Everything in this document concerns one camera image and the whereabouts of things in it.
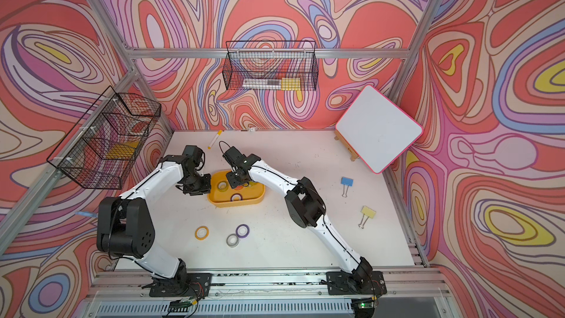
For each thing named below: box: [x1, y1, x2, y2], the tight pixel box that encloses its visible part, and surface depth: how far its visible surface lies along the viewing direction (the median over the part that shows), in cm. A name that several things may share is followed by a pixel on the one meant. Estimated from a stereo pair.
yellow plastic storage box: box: [207, 169, 266, 208], surface depth 96 cm
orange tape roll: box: [194, 225, 210, 241], surface depth 86 cm
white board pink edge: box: [335, 84, 424, 175], surface depth 97 cm
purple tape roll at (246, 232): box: [235, 223, 251, 239], surface depth 88 cm
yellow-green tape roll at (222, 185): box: [217, 180, 229, 193], surface depth 98 cm
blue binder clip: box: [340, 176, 354, 198], surface depth 103 cm
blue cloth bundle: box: [75, 211, 99, 218], surface depth 66 cm
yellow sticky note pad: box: [360, 205, 377, 219], surface depth 92 cm
